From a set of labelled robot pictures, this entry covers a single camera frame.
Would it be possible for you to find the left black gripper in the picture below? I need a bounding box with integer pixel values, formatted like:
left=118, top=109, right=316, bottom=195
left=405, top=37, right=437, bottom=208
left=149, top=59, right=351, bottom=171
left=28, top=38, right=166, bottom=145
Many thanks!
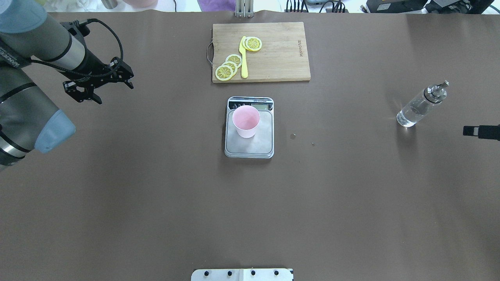
left=63, top=50, right=134, bottom=105

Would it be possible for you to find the clear glass sauce bottle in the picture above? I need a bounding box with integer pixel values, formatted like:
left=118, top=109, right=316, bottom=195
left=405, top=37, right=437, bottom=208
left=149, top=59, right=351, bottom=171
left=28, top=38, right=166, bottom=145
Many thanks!
left=395, top=80, right=450, bottom=128

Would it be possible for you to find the pink plastic cup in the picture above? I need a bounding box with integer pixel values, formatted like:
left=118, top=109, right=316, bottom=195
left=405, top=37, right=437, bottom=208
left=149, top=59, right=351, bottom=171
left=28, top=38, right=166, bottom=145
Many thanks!
left=232, top=105, right=261, bottom=139

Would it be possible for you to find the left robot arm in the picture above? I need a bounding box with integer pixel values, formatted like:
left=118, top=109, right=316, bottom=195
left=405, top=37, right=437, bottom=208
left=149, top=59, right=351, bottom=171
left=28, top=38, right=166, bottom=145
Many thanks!
left=0, top=0, right=134, bottom=170

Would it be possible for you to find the silver kitchen scale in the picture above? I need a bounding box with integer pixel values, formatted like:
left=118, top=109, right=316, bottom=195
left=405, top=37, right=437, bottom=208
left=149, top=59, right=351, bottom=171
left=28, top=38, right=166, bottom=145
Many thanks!
left=224, top=96, right=275, bottom=159

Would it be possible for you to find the pink bowl with ice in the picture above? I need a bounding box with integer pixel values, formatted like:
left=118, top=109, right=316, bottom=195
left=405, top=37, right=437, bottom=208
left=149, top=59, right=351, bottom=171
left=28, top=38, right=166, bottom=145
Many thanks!
left=123, top=0, right=158, bottom=8

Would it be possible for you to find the lemon slice toy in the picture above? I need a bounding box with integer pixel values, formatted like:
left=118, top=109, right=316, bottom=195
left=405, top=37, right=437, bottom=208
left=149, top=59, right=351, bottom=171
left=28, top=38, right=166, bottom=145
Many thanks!
left=225, top=54, right=242, bottom=68
left=214, top=65, right=235, bottom=82
left=243, top=37, right=263, bottom=52
left=220, top=62, right=239, bottom=77

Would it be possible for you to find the purple cloth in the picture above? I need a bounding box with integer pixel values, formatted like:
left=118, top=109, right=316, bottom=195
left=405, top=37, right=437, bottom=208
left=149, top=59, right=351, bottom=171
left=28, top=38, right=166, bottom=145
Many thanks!
left=198, top=0, right=236, bottom=12

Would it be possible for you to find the yellow plastic knife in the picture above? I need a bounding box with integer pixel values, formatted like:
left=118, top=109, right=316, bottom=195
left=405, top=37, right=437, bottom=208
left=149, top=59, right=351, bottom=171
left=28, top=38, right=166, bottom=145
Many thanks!
left=239, top=36, right=248, bottom=79

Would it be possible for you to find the wooden cutting board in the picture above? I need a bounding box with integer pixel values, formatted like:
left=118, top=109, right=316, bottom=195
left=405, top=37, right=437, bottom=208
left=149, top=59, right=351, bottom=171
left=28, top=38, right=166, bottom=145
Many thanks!
left=211, top=22, right=311, bottom=83

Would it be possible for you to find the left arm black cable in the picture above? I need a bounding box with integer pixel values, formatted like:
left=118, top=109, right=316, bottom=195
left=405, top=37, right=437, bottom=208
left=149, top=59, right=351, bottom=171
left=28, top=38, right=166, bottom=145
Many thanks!
left=29, top=18, right=124, bottom=78

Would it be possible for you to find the aluminium frame post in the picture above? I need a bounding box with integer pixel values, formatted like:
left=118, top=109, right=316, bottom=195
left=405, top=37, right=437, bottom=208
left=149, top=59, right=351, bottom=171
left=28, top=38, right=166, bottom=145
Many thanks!
left=235, top=0, right=254, bottom=18

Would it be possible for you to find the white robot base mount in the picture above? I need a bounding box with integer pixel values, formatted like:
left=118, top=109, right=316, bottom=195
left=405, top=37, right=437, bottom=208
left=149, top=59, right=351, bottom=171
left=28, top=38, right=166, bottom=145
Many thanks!
left=191, top=268, right=294, bottom=281

